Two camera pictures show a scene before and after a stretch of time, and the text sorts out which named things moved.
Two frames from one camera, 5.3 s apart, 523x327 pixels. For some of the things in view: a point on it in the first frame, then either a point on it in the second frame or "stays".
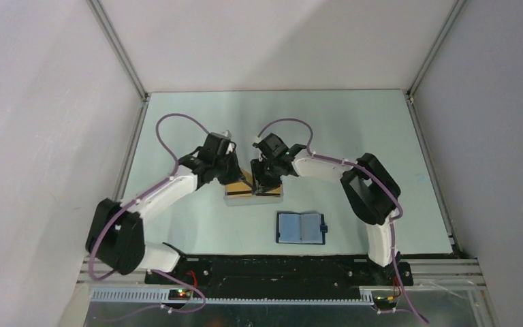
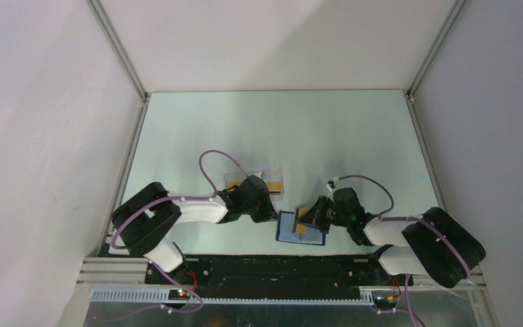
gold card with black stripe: [274, 192] to [299, 228]
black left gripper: [236, 174] to [268, 212]
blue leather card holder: [300, 228] stays
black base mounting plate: [280, 272] stays
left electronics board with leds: [179, 294] stays
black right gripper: [260, 182] to [314, 216]
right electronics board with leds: [385, 302] stays
